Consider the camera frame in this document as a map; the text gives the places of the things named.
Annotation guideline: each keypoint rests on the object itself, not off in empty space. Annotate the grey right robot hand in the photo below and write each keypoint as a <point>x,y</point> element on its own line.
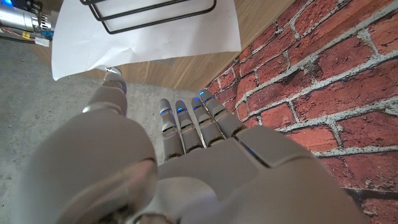
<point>18,18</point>

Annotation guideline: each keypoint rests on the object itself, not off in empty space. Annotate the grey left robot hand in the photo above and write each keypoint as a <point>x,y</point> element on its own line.
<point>217,177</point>

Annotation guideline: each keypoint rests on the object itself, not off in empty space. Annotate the white paper file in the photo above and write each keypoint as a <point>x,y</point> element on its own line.
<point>149,43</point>

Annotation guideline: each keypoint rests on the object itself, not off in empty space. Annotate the red brick printed backdrop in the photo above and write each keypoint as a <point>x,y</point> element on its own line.
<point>326,77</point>

